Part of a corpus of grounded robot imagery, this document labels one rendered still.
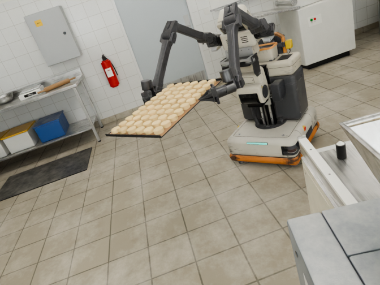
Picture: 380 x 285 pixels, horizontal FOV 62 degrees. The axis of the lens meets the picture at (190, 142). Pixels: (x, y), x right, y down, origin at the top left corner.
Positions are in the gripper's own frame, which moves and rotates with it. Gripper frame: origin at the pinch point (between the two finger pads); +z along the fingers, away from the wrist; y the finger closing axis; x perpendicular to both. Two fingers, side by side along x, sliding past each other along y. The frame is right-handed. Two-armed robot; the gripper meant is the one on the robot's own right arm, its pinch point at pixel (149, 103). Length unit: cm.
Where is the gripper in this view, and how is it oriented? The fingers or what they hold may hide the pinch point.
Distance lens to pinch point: 192.4
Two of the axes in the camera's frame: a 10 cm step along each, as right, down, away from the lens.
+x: 9.3, -3.5, 0.2
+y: -3.1, -8.4, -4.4
